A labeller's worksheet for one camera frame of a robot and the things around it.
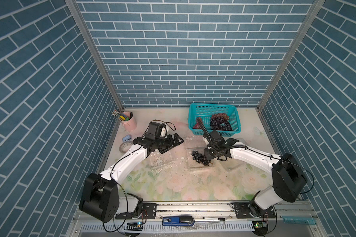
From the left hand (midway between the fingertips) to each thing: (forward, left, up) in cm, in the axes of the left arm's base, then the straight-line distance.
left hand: (182, 144), depth 81 cm
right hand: (0, -16, -10) cm, 18 cm away
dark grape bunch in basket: (+27, -28, -12) cm, 41 cm away
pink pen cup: (+21, +36, -8) cm, 43 cm away
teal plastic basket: (+38, -17, -12) cm, 43 cm away
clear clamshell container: (-2, +13, -16) cm, 21 cm away
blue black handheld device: (-34, +1, -11) cm, 36 cm away
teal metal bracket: (-33, -62, -16) cm, 72 cm away
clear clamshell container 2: (-5, -32, -14) cm, 35 cm away
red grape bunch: (+23, -11, -12) cm, 28 cm away
